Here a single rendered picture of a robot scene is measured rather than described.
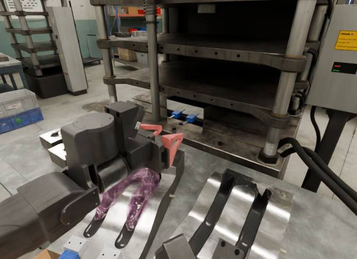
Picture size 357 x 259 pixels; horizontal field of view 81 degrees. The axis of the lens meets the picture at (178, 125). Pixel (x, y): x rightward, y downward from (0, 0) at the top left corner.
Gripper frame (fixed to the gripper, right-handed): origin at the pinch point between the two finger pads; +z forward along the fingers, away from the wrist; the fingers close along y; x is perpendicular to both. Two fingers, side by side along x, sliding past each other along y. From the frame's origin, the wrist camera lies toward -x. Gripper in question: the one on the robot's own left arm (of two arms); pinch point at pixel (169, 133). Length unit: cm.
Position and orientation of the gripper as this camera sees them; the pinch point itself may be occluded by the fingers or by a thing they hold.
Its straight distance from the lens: 47.9
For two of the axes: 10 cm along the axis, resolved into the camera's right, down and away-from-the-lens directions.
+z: 6.0, -3.5, 7.2
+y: -8.0, -2.8, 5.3
